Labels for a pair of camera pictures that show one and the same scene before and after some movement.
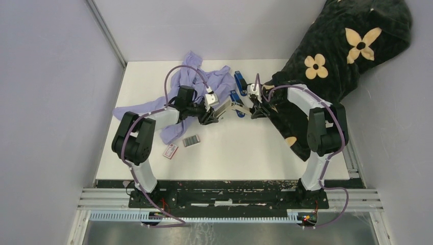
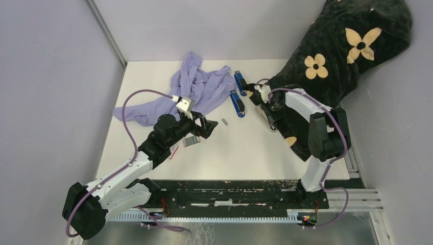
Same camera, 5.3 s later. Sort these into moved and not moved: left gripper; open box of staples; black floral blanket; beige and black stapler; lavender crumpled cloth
Moved: left gripper; beige and black stapler
Not moved: black floral blanket; lavender crumpled cloth; open box of staples
